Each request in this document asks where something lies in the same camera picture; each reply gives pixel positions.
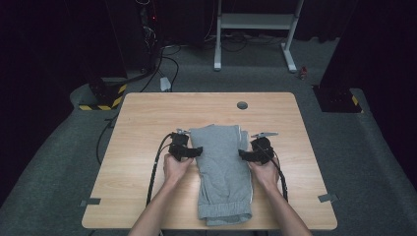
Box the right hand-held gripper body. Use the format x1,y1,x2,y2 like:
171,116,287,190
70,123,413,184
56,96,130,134
250,131,280,165

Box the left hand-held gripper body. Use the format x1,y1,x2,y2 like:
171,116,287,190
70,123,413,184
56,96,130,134
168,129,199,162

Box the grey sweatpants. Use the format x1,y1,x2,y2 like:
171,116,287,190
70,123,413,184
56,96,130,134
189,123,254,227

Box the person's right hand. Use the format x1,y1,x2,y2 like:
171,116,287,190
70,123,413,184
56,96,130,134
247,158,280,192

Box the person's left hand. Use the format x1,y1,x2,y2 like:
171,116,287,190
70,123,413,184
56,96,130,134
162,153,195,188

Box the white power adapter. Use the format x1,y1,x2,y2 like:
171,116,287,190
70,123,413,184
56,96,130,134
159,76,173,92

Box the grey tape piece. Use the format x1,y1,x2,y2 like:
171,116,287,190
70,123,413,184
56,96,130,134
317,193,340,204
78,197,102,208

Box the black yellow striped stand base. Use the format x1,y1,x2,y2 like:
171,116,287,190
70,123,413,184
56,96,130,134
78,77,128,112
312,85,365,114

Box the dark equipment rack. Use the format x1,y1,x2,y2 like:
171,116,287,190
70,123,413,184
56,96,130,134
135,0,164,74

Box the white metal stand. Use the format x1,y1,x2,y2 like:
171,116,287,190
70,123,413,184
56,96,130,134
213,0,305,74

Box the right hand-held gripper black cable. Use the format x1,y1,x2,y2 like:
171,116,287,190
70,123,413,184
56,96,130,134
270,151,289,203

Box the hand-held gripper black cable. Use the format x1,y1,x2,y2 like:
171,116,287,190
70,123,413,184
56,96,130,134
270,151,289,203
145,132,174,207

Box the left hand-held gripper black cable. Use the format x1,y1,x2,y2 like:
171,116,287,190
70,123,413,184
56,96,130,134
145,132,174,207

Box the black floor cable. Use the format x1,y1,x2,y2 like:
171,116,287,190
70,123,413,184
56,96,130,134
140,45,182,93
95,113,120,165

